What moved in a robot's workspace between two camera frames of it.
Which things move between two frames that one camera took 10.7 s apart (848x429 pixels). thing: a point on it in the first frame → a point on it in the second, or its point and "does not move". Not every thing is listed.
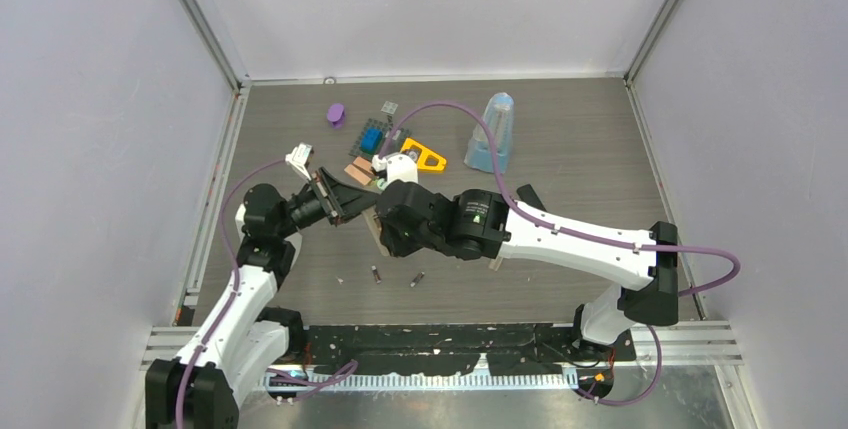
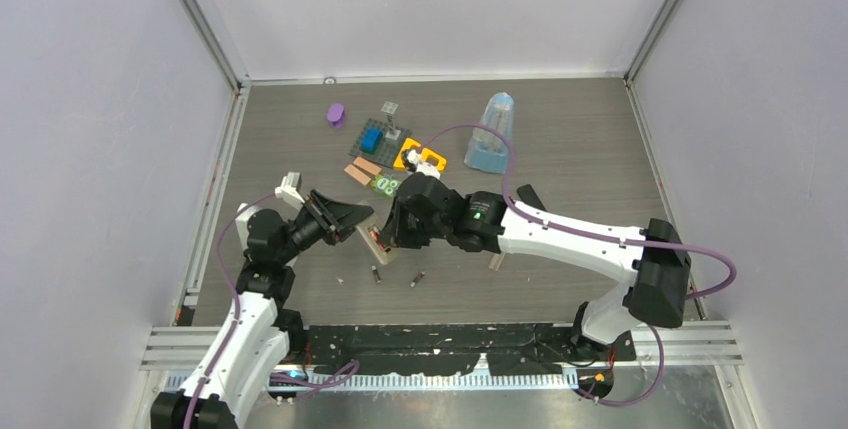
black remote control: (527, 195) does not move
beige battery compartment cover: (495, 263) does not move
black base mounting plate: (524, 350) does not move
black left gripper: (348, 200) → (336, 220)
